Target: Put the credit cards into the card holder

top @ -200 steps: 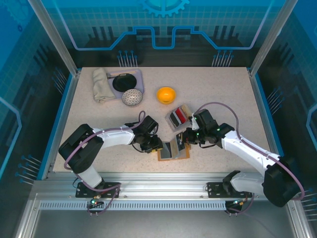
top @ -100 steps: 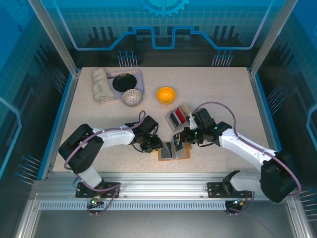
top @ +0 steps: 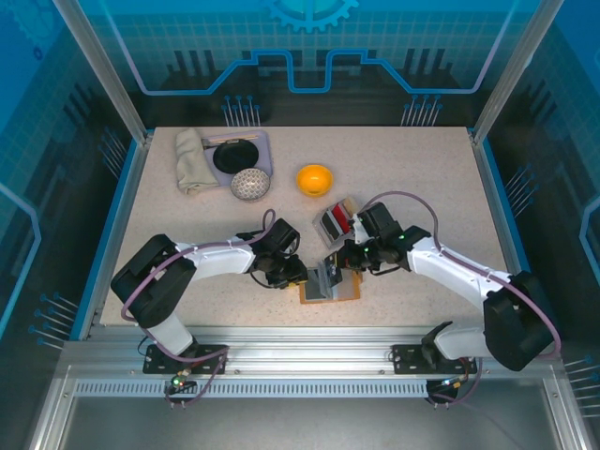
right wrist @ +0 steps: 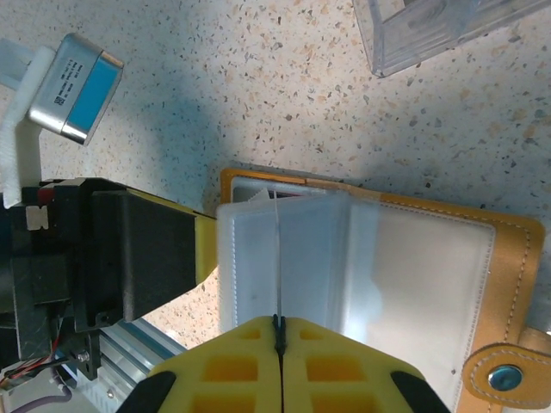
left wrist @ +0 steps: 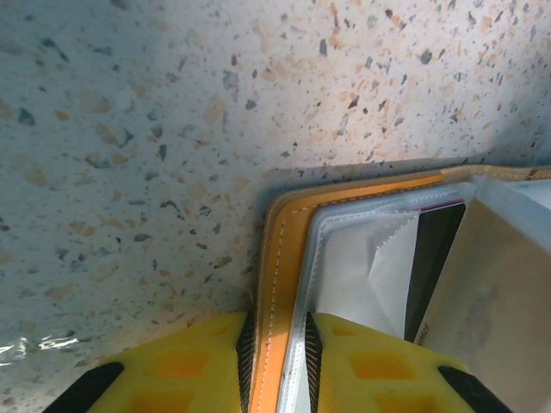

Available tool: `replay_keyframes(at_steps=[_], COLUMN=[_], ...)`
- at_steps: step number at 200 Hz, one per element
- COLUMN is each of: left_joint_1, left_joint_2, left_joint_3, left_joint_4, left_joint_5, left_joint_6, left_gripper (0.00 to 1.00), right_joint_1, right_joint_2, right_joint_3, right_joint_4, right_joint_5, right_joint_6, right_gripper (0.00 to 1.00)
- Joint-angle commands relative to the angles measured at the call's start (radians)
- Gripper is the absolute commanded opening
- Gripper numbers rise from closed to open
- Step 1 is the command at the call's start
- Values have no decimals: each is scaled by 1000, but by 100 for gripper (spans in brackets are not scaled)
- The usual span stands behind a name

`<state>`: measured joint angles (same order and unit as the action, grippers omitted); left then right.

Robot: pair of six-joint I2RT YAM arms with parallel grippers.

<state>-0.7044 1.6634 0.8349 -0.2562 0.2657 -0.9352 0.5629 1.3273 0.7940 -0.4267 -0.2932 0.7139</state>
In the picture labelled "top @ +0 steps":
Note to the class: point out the dark credit card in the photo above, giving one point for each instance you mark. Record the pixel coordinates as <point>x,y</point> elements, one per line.
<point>333,271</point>

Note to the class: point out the orange leather card holder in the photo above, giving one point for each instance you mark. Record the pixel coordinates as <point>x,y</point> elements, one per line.
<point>349,290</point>

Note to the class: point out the clear acrylic card box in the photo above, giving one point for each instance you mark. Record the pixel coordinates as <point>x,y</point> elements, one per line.
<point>328,236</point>

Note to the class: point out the white book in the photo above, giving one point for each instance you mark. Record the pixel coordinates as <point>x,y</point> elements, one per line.
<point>330,226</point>

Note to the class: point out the red credit card stack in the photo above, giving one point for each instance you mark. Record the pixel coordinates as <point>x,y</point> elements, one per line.
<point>340,217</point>

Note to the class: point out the gold credit card stack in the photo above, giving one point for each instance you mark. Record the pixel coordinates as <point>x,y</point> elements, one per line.
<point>348,205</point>

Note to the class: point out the yellow plastic bowl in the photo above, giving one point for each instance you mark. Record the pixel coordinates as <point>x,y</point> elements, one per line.
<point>314,179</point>

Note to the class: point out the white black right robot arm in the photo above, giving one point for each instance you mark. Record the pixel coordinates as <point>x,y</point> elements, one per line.
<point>459,276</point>

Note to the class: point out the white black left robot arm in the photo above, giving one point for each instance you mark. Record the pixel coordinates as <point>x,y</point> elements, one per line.
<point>220,262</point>

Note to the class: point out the black round pan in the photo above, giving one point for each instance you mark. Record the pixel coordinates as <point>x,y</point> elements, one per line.
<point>236,154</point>

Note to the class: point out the lavender plastic tray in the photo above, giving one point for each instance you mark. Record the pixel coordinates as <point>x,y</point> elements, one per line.
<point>267,140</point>

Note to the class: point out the beige folded cloth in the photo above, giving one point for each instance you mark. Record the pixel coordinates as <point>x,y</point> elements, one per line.
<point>192,159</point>

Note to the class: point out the wooden chopstick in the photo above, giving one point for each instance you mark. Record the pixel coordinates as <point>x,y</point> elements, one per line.
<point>234,137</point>

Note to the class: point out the aluminium front rail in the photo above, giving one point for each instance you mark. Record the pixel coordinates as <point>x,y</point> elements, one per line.
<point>304,351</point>

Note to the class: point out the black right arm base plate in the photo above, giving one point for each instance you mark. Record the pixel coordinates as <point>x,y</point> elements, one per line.
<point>405,358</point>

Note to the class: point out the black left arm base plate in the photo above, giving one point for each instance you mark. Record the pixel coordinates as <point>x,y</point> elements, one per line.
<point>213,358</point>

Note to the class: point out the blue aluminium table side rail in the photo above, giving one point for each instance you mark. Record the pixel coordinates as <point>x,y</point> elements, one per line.
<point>138,159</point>
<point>492,187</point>

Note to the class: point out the aluminium frame post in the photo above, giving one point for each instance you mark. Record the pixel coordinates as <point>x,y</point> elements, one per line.
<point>514,70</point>
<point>105,70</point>

